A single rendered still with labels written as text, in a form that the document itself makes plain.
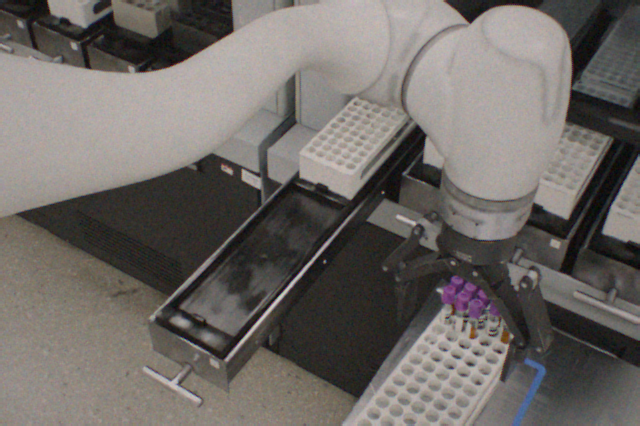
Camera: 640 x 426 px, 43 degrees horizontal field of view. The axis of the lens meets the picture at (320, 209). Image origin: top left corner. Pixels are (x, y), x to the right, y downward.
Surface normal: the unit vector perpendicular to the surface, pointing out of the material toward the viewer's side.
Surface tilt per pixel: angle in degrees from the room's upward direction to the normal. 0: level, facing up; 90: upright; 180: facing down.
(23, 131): 63
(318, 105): 90
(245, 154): 90
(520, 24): 4
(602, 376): 0
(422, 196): 90
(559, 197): 90
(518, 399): 0
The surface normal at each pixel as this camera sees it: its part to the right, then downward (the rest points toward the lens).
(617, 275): -0.53, 0.58
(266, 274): 0.01, -0.72
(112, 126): 0.74, 0.00
